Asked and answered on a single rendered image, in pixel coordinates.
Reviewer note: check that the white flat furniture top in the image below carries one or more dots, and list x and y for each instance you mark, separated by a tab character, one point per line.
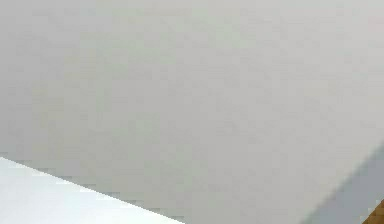
50	203

